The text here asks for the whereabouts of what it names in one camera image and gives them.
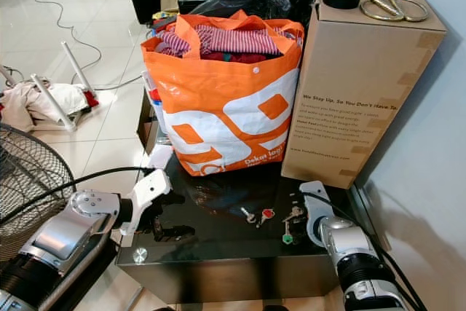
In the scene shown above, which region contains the small red cloth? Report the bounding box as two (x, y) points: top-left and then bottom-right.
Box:
(84, 90), (100, 109)

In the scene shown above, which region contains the small open cardboard box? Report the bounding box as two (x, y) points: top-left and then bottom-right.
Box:
(137, 92), (162, 154)

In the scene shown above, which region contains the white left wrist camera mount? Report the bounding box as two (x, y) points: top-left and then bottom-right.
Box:
(120, 169), (173, 236)

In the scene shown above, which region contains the silver key bunch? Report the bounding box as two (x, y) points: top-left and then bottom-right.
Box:
(283, 205), (307, 226)

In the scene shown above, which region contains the plain silver key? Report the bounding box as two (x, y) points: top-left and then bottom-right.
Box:
(240, 206), (258, 225)

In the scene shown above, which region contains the white crumpled cloth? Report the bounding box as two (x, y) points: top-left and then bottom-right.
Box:
(4, 82), (92, 132)

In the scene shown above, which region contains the orange white shopping bag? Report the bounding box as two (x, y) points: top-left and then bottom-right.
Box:
(141, 11), (305, 178)

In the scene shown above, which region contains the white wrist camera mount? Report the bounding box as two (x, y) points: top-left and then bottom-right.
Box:
(120, 169), (173, 236)
(298, 180), (337, 248)

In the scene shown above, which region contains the tall brown cardboard box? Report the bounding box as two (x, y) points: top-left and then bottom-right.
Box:
(280, 0), (448, 189)

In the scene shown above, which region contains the red capped key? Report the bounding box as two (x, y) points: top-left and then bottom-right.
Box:
(258, 208), (277, 228)

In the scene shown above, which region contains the black glass table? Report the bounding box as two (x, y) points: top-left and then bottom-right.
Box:
(115, 142), (374, 304)

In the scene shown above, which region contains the grey floor cable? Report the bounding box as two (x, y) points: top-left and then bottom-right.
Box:
(32, 0), (148, 92)

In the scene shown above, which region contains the dark red cloth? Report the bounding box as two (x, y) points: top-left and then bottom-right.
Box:
(200, 50), (272, 65)

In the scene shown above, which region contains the red white striped cloth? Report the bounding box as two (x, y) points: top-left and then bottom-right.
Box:
(157, 23), (285, 58)

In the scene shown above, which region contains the white tube rack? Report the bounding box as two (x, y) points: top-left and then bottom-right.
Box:
(0, 42), (100, 134)

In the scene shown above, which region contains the black wire fan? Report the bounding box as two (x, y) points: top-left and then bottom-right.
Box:
(0, 124), (70, 262)

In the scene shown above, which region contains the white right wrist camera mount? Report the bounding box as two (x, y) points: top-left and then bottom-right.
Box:
(298, 180), (337, 248)

